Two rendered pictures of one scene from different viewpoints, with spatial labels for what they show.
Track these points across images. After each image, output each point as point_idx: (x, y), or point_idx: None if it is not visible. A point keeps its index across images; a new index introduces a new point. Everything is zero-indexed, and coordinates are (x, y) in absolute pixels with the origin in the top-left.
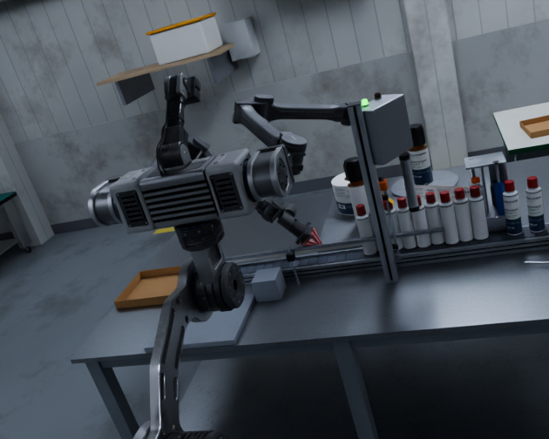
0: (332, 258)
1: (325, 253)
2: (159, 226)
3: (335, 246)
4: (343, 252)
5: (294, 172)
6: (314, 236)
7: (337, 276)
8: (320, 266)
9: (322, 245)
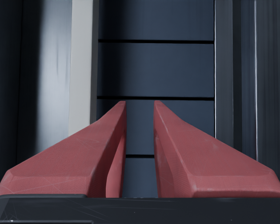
0: (166, 65)
1: (97, 117)
2: None
3: (95, 28)
4: (108, 4)
5: None
6: (236, 150)
7: (233, 58)
8: (233, 131)
9: None
